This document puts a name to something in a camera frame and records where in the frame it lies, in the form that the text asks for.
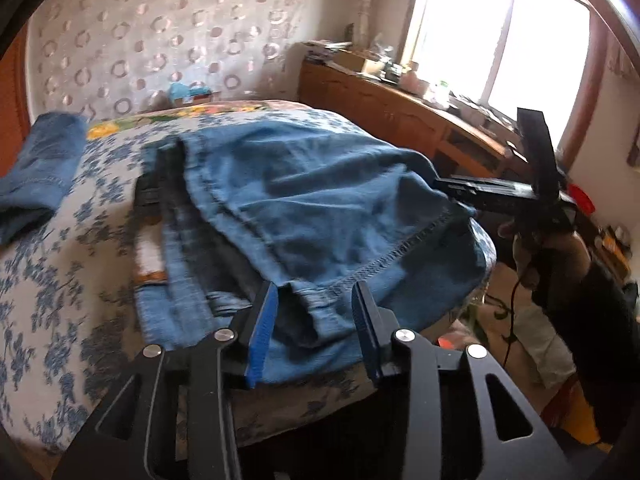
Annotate colourful floral blanket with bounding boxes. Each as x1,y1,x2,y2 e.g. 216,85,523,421
86,100,312,142

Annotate window with wooden frame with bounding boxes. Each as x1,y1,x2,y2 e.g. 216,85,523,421
399,0,603,133

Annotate blue floral white bedsheet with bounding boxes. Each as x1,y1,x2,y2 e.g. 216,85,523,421
0,105,497,453

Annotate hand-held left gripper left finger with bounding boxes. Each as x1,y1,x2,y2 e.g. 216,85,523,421
52,281,280,480

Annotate stack of papers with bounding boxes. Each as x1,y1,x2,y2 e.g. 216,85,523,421
305,40,353,63

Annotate black cable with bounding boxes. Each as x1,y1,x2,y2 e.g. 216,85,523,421
492,255,535,363

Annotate wrapped air conditioner pipe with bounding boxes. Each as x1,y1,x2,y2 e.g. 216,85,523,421
350,0,386,56

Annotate dark blue denim pants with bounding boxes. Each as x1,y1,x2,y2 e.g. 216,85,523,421
0,111,91,247

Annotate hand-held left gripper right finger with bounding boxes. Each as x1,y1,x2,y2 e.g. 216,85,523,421
351,283,572,480

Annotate person's right forearm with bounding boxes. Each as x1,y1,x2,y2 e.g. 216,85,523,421
531,255,640,447

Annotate long wooden cabinet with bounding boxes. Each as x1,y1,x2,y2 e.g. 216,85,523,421
298,55,528,183

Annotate cardboard box with blue cloth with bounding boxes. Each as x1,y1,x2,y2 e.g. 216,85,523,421
166,81,215,109

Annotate sheer curtain with ring pattern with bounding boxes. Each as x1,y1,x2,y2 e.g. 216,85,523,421
26,0,313,117

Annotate brown wooden wardrobe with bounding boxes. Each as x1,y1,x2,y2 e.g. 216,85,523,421
0,30,32,176

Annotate red object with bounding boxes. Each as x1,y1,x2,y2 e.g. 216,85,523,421
569,184,597,215

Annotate person's right hand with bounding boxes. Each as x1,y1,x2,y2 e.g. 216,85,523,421
499,220,592,302

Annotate light blue denim pants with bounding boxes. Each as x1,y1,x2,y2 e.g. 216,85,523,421
132,119,489,387

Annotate open cardboard box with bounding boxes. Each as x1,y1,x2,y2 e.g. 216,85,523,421
332,49,386,77

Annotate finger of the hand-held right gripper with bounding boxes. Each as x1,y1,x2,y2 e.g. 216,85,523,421
433,177,480,210

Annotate clear plastic bottle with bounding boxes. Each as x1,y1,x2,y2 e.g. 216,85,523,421
432,80,453,110

